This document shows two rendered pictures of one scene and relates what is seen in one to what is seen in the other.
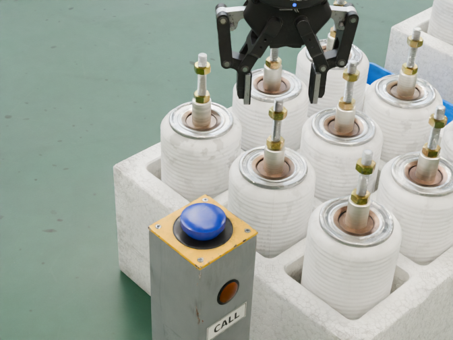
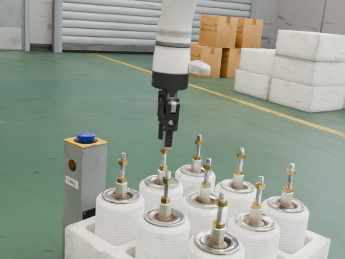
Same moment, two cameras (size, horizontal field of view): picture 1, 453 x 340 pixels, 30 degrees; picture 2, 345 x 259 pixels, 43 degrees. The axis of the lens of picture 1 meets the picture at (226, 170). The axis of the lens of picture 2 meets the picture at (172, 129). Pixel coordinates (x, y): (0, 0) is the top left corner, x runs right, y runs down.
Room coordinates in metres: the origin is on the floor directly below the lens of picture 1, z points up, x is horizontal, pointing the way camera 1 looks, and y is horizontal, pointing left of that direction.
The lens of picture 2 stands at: (0.67, -0.95, 0.61)
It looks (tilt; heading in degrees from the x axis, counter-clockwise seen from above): 15 degrees down; 85
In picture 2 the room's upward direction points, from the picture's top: 5 degrees clockwise
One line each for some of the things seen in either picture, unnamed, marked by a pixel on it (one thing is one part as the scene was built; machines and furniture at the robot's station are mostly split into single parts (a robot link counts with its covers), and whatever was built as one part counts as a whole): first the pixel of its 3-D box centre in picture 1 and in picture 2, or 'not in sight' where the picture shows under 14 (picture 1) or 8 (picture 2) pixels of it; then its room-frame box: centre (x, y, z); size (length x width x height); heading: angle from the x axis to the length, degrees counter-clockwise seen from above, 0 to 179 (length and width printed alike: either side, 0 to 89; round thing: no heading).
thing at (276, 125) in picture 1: (276, 128); (163, 159); (0.73, -0.05, 0.30); 0.01 x 0.01 x 0.08
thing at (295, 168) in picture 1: (273, 167); (161, 182); (0.73, -0.05, 0.25); 0.08 x 0.08 x 0.01
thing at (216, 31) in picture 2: not in sight; (217, 31); (1.41, 3.58, 0.45); 0.30 x 0.24 x 0.30; 120
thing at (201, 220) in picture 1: (203, 224); (85, 137); (0.56, 0.02, 0.32); 0.04 x 0.04 x 0.02
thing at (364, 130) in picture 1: (343, 127); (204, 200); (0.81, -0.13, 0.25); 0.08 x 0.08 x 0.01
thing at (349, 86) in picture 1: (348, 90); (207, 176); (0.81, -0.13, 0.30); 0.01 x 0.01 x 0.08
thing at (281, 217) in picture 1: (267, 229); (158, 220); (0.73, -0.05, 0.16); 0.10 x 0.10 x 0.18
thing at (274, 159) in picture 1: (274, 158); (161, 176); (0.73, -0.05, 0.26); 0.02 x 0.02 x 0.03
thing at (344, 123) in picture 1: (344, 118); (205, 194); (0.81, -0.13, 0.26); 0.02 x 0.02 x 0.03
